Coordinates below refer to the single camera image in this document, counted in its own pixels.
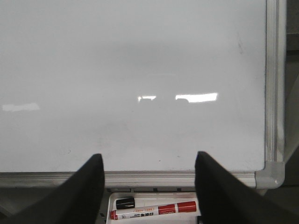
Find red whiteboard marker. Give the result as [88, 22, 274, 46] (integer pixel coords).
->
[110, 201, 197, 220]

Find white marker tray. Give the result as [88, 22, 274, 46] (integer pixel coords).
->
[106, 192, 200, 224]

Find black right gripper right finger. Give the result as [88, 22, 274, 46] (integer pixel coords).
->
[195, 151, 299, 224]

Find white whiteboard with aluminium frame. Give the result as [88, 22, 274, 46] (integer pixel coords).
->
[0, 0, 286, 190]

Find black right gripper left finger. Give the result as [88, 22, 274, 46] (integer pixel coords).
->
[1, 154, 104, 224]

